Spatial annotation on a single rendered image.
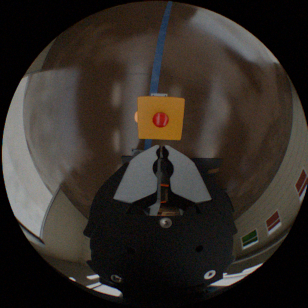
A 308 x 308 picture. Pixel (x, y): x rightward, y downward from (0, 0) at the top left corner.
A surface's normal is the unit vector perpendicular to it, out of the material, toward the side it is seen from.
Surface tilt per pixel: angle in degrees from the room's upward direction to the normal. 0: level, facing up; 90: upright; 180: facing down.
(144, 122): 0
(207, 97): 0
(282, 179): 90
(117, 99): 0
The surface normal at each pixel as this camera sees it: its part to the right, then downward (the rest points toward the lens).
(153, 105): -0.03, 0.54
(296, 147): -0.99, -0.11
